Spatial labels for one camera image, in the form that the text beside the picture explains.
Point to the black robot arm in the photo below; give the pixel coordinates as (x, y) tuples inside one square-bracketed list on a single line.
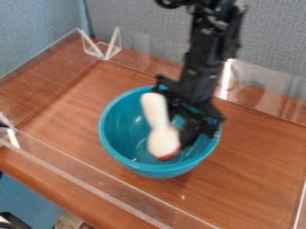
[(212, 45)]

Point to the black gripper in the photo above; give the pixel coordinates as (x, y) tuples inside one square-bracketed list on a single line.
[(188, 97)]

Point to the white brown toy mushroom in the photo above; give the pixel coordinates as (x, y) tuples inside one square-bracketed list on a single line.
[(163, 138)]

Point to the clear acrylic back barrier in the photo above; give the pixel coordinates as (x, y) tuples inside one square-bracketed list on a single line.
[(268, 91)]

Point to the blue plastic bowl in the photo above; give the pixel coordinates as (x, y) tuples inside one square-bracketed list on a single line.
[(124, 131)]

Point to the clear acrylic barrier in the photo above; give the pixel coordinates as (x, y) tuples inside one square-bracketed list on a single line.
[(42, 77), (46, 168), (268, 91)]

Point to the clear acrylic left barrier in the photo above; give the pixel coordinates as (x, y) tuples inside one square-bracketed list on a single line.
[(42, 77)]

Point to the clear acrylic front barrier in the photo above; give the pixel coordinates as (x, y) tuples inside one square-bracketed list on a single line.
[(46, 168)]

